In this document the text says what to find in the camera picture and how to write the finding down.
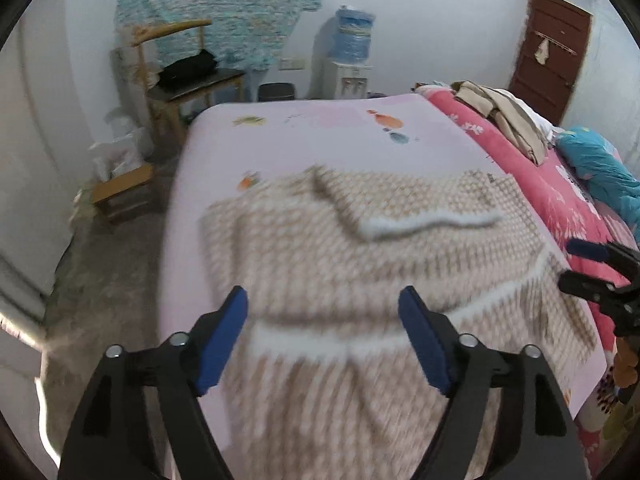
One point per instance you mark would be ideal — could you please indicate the white curtain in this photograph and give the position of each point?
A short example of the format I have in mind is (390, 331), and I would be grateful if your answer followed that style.
(20, 285)

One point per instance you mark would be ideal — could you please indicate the white plastic bags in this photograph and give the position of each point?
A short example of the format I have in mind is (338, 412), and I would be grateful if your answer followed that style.
(122, 147)

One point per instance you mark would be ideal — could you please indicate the brown door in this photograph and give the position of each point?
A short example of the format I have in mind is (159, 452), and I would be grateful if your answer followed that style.
(550, 35)

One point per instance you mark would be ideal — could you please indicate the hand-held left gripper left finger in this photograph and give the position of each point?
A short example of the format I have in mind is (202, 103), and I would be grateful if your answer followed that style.
(222, 340)

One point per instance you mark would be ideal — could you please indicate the small hanging cloth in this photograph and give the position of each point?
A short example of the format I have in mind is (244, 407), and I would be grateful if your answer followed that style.
(541, 51)

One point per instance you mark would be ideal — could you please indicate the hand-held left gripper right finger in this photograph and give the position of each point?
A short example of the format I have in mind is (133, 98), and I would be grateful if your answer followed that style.
(425, 340)

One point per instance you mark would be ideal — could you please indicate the black bag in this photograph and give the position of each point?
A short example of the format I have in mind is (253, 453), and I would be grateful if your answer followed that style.
(187, 69)

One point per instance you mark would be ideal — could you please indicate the beige clothes pile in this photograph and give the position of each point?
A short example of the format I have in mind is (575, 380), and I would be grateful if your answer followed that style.
(505, 115)

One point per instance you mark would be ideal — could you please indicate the small wooden stool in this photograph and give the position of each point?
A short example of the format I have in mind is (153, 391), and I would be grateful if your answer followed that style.
(122, 187)

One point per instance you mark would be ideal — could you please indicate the white cloth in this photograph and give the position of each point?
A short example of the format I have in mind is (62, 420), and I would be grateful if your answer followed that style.
(542, 120)

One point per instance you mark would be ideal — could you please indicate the bed with lilac sheet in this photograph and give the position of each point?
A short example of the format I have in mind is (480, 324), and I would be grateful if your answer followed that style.
(300, 130)

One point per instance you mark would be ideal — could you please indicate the black trash bin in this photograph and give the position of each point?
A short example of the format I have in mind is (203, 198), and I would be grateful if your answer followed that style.
(276, 92)

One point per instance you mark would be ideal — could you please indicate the wall socket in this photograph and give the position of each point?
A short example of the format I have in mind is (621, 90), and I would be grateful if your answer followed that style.
(292, 63)

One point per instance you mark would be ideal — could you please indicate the pink floral blanket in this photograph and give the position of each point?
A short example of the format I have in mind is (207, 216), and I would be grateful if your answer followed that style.
(500, 150)

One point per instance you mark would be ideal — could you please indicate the teal floral wall cloth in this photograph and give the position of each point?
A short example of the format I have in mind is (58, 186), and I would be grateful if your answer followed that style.
(225, 5)

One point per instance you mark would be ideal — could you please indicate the wooden chair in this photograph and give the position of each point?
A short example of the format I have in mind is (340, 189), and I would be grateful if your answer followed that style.
(200, 90)

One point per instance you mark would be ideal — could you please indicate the white water dispenser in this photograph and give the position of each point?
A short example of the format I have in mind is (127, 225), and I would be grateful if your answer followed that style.
(345, 82)

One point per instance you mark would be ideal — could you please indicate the beige houndstooth fuzzy coat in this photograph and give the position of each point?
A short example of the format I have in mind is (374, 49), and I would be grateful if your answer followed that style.
(350, 260)

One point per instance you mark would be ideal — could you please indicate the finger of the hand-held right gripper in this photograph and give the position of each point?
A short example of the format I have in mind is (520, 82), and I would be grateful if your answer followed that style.
(585, 250)
(580, 285)

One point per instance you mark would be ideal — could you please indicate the teal garment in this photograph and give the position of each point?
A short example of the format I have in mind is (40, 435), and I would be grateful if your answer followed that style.
(600, 170)

